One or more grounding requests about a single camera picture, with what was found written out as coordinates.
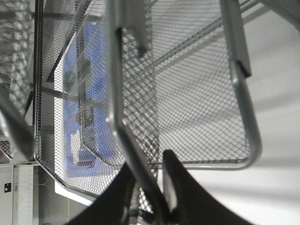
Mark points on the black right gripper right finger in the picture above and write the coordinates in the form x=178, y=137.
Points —
x=189, y=202

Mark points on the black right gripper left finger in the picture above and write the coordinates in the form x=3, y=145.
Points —
x=113, y=206

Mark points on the red emergency stop button switch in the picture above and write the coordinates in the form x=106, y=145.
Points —
x=85, y=117

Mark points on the mesh rack tray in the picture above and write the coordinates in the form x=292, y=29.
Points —
x=57, y=21
x=177, y=80
x=16, y=137

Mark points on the white perforated block component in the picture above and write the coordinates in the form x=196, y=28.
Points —
x=81, y=155

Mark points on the blue plastic tray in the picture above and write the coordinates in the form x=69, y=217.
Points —
x=89, y=44

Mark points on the green terminal block component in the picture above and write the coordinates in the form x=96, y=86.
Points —
x=73, y=79

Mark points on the grey metal rack frame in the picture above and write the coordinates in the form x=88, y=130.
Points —
x=100, y=92

